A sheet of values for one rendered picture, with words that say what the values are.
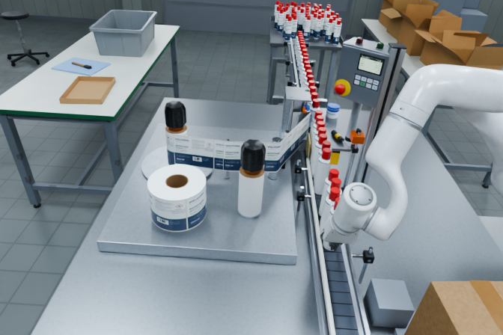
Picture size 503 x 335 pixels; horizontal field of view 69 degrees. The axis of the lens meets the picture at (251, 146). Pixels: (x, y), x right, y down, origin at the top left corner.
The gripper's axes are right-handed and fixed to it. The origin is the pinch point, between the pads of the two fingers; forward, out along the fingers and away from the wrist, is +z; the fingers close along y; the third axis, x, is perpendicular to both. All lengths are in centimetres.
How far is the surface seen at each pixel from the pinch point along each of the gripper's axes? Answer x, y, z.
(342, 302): 17.9, -1.1, 0.3
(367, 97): -42.2, -9.3, -24.6
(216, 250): 2.8, 37.9, 6.3
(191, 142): -40, 53, 4
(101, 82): -127, 133, 61
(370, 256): 5.2, -9.5, -4.7
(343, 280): 10.7, -2.6, 2.9
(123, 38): -179, 133, 64
